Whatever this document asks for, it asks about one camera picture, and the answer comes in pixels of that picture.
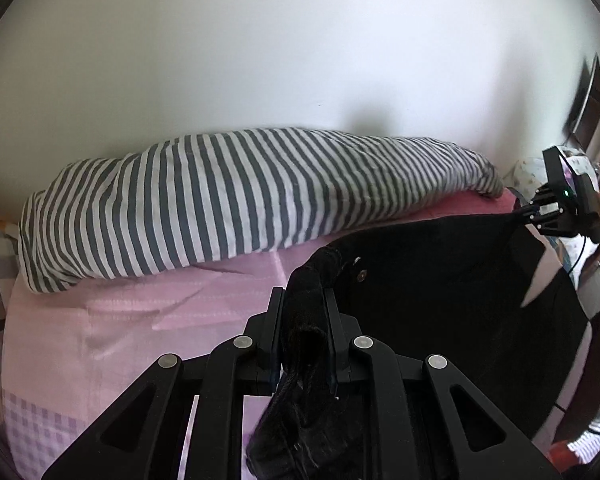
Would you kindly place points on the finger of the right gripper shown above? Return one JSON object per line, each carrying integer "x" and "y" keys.
{"x": 543, "y": 196}
{"x": 555, "y": 222}

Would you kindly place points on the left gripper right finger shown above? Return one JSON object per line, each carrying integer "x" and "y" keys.
{"x": 421, "y": 419}

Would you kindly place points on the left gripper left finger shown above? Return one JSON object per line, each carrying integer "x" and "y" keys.
{"x": 181, "y": 418}

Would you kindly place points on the black pants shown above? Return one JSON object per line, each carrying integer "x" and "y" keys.
{"x": 478, "y": 290}

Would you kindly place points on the white patterned pillow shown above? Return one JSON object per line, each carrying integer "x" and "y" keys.
{"x": 529, "y": 174}

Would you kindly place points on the grey white striped quilt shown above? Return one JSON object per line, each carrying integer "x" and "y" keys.
{"x": 215, "y": 196}

